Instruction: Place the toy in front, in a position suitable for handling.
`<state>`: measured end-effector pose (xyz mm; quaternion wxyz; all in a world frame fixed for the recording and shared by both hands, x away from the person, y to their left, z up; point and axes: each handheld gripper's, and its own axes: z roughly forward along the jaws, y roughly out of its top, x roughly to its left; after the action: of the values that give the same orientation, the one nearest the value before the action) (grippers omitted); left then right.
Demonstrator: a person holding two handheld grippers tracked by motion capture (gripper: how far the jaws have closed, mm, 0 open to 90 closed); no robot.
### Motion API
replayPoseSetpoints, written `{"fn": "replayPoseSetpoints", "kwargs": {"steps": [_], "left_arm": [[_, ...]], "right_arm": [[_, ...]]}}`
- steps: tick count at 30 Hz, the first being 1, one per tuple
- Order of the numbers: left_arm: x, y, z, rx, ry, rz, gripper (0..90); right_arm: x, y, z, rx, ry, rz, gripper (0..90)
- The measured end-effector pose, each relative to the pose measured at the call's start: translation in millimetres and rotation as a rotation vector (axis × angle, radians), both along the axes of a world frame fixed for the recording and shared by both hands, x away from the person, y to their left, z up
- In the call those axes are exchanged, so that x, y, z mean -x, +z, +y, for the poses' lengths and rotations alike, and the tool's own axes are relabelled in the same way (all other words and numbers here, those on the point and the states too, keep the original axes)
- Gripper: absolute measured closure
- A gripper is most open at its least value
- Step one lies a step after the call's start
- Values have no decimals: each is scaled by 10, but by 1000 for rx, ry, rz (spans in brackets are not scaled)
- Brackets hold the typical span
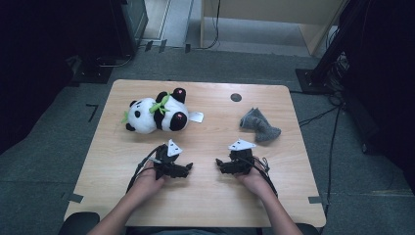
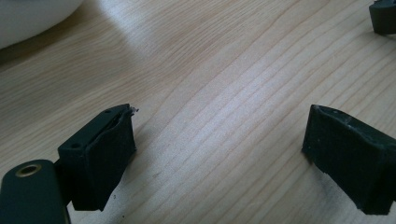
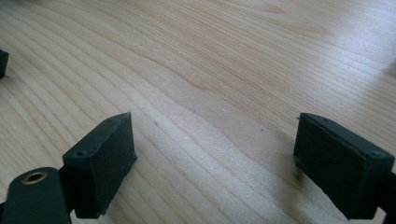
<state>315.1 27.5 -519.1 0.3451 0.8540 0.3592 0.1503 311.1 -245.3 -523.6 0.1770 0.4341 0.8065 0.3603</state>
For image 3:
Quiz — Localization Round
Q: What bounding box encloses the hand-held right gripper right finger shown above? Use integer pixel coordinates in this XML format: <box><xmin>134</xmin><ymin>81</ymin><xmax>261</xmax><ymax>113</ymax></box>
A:
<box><xmin>292</xmin><ymin>112</ymin><xmax>396</xmax><ymax>220</ymax></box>

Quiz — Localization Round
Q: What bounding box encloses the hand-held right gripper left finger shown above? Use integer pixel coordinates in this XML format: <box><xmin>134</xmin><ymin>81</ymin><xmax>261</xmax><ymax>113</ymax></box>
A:
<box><xmin>62</xmin><ymin>111</ymin><xmax>138</xmax><ymax>219</ymax></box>

